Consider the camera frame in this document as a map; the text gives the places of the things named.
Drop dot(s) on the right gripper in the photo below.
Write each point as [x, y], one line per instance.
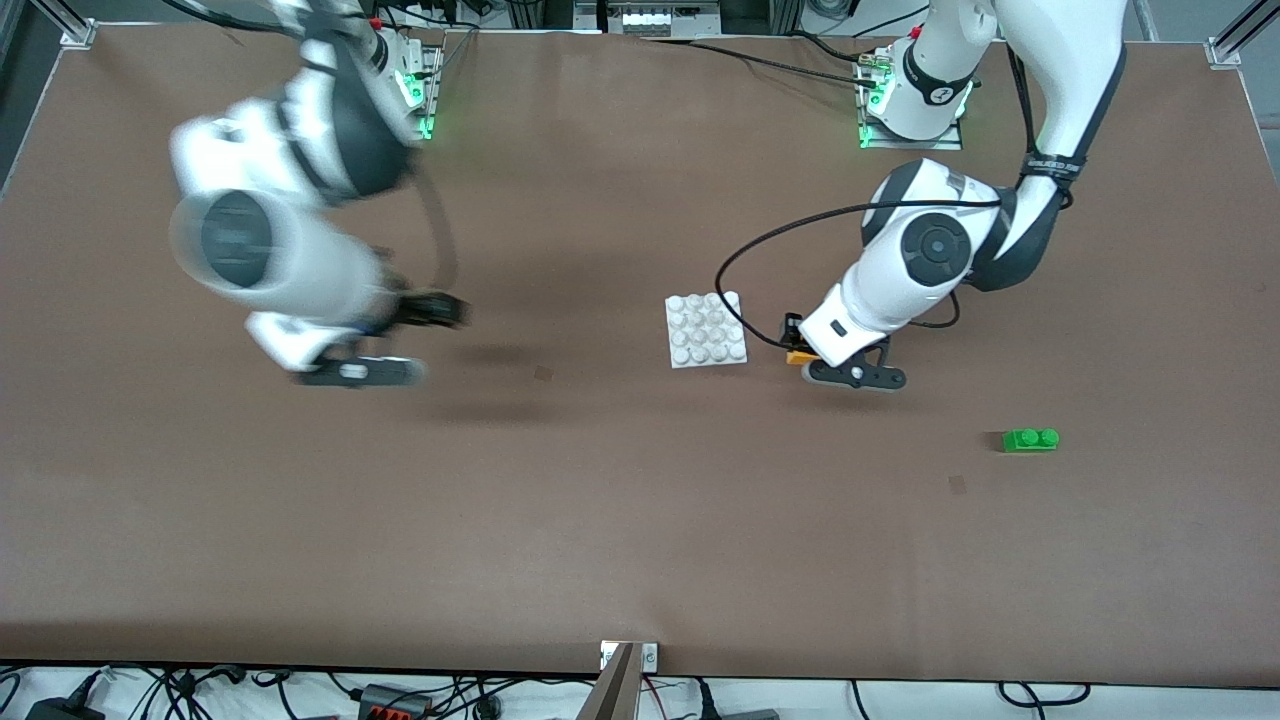
[425, 309]

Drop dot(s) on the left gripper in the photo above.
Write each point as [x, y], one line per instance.
[792, 328]

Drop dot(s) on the yellow two-stud block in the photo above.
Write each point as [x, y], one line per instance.
[798, 357]

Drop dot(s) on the white studded base plate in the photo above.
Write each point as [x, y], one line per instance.
[705, 330]

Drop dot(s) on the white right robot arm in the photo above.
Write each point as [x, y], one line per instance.
[300, 260]

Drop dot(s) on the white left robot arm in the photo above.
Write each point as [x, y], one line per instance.
[1065, 80]

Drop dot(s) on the green two-stud block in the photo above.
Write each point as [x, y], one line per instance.
[1030, 441]

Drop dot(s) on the black connector with orange levers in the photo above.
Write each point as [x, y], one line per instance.
[395, 702]

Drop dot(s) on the white power strip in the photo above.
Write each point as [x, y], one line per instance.
[650, 20]

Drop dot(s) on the black power adapter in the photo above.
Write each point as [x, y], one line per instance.
[65, 711]

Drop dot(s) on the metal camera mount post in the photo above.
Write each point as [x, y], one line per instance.
[620, 690]

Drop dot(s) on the aluminium corner bracket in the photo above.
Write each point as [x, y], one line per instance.
[78, 35]
[1226, 53]

